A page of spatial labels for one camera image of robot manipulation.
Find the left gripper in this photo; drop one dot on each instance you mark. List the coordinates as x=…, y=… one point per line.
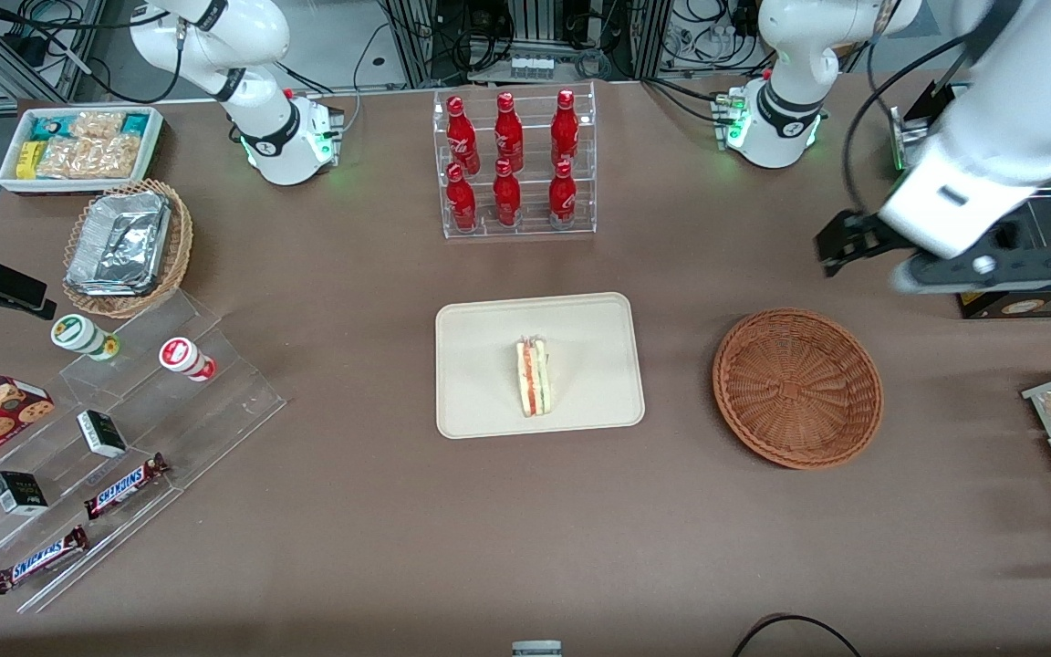
x=870, y=233

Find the triangular sandwich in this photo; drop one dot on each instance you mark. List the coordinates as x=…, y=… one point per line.
x=535, y=379

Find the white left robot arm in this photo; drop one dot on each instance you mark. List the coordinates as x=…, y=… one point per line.
x=1009, y=82

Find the brown wicker basket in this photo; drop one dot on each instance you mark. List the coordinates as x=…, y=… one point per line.
x=795, y=388

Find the cream plastic tray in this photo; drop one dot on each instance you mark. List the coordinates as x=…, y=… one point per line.
x=480, y=365

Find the light wicker basket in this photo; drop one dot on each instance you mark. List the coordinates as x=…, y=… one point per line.
x=174, y=255

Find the red cola bottle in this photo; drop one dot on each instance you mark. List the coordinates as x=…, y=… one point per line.
x=562, y=199
x=565, y=132
x=460, y=137
x=461, y=203
x=506, y=199
x=508, y=135

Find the clear acrylic bottle rack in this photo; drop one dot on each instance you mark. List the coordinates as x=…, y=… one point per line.
x=533, y=155

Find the aluminium equipment rack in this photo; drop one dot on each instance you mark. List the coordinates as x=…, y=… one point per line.
x=539, y=36

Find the red lid white cup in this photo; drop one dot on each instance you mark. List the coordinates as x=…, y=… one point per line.
x=183, y=356

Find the clear acrylic stepped display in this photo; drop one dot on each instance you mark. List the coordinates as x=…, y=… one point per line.
x=170, y=429

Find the teal snack packet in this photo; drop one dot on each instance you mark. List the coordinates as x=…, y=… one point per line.
x=136, y=122
x=47, y=125

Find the aluminium foil container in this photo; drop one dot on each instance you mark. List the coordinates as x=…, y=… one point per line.
x=119, y=242

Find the clear rice cracker bag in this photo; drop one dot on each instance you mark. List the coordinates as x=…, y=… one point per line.
x=88, y=158
x=97, y=124

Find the brown snickers bar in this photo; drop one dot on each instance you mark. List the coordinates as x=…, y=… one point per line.
x=124, y=486
x=40, y=559

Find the small black box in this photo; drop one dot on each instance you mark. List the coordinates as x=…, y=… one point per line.
x=19, y=493
x=102, y=433

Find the green lid white cup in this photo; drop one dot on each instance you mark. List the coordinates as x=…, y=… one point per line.
x=78, y=334

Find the yellow snack packet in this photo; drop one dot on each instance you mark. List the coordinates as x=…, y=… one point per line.
x=28, y=160

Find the white rectangular snack bin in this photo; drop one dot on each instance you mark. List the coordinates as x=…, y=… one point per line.
x=10, y=178

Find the grey camera top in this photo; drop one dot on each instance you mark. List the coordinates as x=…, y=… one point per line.
x=536, y=649

